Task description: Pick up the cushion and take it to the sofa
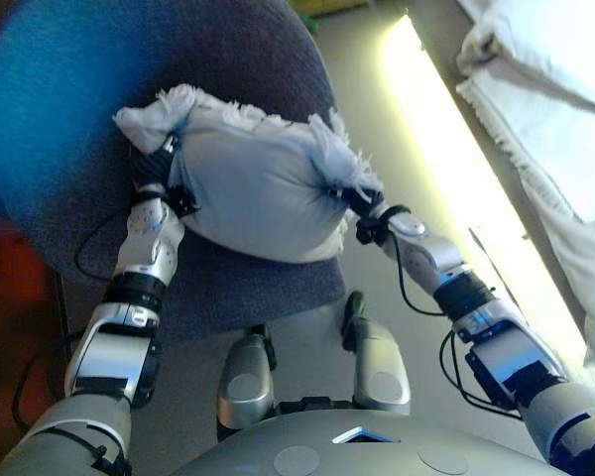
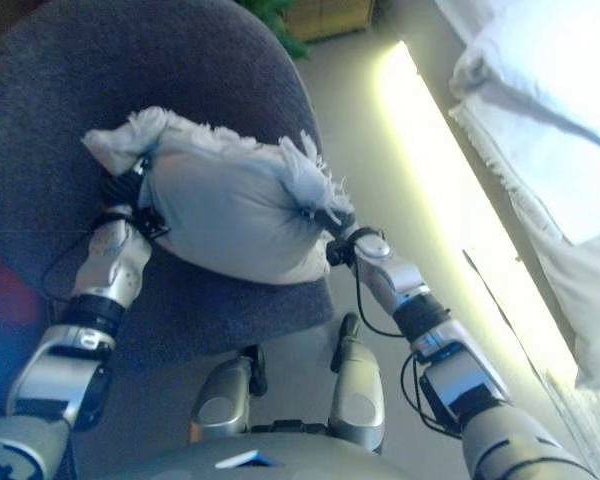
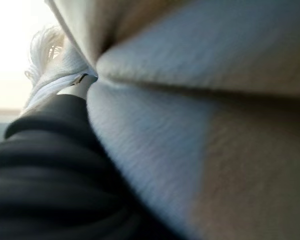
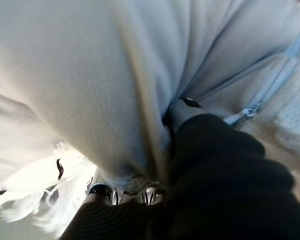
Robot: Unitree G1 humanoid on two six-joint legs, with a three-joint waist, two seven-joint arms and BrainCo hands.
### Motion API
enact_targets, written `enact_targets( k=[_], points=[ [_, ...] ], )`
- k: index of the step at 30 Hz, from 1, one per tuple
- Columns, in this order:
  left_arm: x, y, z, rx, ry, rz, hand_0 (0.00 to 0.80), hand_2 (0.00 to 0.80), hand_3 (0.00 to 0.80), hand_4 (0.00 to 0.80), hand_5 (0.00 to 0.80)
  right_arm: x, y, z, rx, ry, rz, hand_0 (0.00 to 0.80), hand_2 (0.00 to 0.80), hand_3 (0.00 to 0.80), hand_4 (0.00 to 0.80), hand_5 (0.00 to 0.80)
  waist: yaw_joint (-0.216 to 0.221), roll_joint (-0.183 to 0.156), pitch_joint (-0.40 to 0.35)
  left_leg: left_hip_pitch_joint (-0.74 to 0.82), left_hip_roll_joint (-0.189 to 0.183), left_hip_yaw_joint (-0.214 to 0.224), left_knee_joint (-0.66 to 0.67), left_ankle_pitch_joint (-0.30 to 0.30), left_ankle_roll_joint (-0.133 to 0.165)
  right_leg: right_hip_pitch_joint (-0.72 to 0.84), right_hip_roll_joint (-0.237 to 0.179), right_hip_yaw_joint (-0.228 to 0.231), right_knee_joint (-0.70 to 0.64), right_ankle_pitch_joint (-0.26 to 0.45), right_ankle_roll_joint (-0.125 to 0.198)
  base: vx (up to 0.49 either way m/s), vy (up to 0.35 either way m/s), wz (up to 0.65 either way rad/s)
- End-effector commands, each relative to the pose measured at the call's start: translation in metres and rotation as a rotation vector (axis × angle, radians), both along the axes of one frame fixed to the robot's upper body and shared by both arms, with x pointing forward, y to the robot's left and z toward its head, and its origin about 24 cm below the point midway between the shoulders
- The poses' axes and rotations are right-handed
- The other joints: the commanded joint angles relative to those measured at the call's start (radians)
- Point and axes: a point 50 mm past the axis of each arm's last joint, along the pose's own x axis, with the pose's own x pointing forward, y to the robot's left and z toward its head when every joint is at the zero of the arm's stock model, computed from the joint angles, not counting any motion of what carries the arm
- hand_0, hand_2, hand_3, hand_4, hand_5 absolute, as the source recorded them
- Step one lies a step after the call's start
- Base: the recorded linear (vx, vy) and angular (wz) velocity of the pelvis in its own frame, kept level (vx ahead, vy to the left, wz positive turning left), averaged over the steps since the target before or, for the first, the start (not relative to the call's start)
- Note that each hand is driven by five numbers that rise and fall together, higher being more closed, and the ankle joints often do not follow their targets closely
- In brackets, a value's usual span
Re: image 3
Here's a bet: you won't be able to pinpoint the white fringed cushion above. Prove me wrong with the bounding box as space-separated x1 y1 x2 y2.
23 0 300 240

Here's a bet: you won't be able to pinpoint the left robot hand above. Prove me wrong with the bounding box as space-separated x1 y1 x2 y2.
0 73 181 240

